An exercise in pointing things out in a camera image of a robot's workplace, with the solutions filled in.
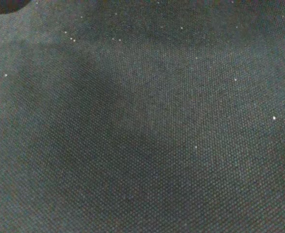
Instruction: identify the black cloth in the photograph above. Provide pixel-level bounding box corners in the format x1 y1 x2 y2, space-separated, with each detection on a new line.
0 0 285 233

